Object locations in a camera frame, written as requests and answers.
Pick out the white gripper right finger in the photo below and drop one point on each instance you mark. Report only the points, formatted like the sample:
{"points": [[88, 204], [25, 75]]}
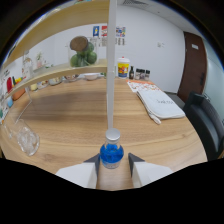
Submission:
{"points": [[148, 171]]}

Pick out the black chair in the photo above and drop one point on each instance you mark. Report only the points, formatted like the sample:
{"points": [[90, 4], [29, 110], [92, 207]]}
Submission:
{"points": [[206, 123]]}

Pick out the blue liquid bottle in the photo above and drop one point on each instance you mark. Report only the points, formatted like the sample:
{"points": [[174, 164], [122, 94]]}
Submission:
{"points": [[111, 155]]}

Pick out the light blue cup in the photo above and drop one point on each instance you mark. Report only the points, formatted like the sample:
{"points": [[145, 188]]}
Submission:
{"points": [[10, 102]]}

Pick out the two-tier wooden shelf rack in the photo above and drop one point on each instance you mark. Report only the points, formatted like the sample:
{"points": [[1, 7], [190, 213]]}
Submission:
{"points": [[111, 66]]}

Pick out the clear glass with ice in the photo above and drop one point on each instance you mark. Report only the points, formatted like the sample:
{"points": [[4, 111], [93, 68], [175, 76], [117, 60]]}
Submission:
{"points": [[27, 138]]}

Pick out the white fabric pouch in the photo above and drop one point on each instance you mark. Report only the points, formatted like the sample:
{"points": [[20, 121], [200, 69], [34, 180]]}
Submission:
{"points": [[161, 105]]}

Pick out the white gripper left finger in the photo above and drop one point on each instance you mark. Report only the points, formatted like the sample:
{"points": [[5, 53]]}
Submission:
{"points": [[81, 173]]}

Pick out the brown door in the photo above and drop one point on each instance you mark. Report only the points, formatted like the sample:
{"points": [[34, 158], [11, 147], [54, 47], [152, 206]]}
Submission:
{"points": [[192, 66]]}

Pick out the red wall poster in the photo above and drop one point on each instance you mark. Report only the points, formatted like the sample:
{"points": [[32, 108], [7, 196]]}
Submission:
{"points": [[104, 31]]}

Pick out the jar of limes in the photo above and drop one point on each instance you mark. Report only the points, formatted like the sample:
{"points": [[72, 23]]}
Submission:
{"points": [[83, 53]]}

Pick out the blue wall poster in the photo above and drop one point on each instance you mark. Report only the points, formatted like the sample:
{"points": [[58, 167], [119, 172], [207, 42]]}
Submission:
{"points": [[96, 31]]}

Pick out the white bowl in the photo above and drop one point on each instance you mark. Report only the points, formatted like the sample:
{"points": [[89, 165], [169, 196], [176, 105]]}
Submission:
{"points": [[91, 76]]}

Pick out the colourful wall poster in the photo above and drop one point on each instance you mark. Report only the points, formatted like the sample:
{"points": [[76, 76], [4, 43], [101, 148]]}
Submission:
{"points": [[120, 31]]}

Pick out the orange printed paper sheet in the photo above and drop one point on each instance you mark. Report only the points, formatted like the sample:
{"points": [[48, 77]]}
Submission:
{"points": [[143, 86]]}

